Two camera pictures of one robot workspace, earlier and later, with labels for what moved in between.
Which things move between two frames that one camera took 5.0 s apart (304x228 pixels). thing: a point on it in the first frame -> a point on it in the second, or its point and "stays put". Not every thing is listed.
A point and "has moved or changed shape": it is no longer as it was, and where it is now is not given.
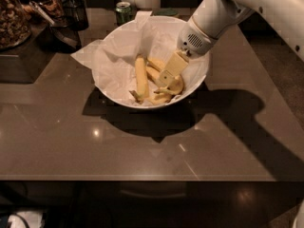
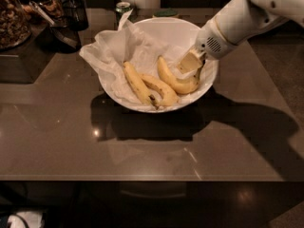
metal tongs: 43,12 stays put
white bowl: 138,64 has moved or changed shape
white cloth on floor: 32,218 stays put
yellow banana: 159,63 -> 181,86
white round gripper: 194,41 -> 209,44
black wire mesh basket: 74,14 stays put
